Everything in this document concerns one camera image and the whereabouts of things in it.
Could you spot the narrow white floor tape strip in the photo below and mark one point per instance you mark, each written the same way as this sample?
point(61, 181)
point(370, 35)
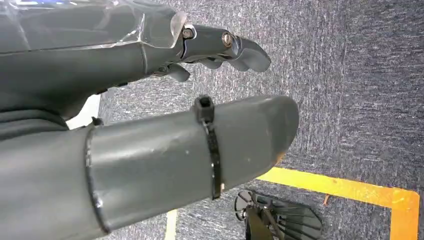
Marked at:
point(171, 225)

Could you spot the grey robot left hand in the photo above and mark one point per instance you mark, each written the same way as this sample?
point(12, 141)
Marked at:
point(132, 159)

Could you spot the yellow floor tape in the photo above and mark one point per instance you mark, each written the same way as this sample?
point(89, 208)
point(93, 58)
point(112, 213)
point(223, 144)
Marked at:
point(344, 188)

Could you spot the small orange scrap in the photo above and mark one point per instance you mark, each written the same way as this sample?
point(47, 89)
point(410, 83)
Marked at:
point(326, 199)

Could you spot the black robot foot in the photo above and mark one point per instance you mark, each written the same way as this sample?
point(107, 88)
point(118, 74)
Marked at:
point(291, 223)

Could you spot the ribbed grey left arm sleeve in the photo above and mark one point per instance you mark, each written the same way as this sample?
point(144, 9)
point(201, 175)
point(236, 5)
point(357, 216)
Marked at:
point(26, 124)

